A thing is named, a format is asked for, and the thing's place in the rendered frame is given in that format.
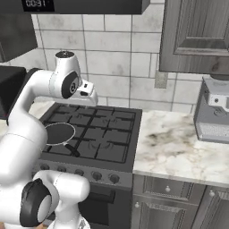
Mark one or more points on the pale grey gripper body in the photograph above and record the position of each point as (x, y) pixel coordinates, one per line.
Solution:
(89, 99)

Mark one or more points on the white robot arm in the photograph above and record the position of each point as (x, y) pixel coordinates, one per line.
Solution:
(32, 86)

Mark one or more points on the dark grey stove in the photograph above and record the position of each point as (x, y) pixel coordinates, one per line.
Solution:
(104, 131)

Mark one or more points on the dark round stove knob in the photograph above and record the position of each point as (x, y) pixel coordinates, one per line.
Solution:
(79, 172)
(114, 178)
(97, 175)
(44, 166)
(61, 169)

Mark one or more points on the black frying pan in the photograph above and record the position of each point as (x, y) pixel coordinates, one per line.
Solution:
(58, 133)

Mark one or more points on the black box appliance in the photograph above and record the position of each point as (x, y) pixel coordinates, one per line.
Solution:
(10, 89)

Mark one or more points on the dark range hood with display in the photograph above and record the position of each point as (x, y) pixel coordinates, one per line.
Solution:
(89, 6)

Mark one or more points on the dark oven door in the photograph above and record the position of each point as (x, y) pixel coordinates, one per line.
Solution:
(110, 213)

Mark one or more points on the white round cupboard knob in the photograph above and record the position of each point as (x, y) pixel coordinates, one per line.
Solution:
(137, 205)
(211, 193)

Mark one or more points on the white round drawer knob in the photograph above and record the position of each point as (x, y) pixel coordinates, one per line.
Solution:
(167, 188)

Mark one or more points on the grey drawer front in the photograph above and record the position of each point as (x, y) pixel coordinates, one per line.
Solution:
(179, 188)

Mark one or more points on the grey base cupboard door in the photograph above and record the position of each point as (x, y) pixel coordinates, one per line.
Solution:
(214, 211)
(167, 214)

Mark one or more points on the grey wall socket plate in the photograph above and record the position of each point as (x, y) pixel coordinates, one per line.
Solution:
(161, 80)

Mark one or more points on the dark wall cupboard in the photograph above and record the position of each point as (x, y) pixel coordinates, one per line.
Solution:
(16, 35)

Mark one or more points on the grey wall cupboard door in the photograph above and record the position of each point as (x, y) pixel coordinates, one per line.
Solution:
(196, 32)

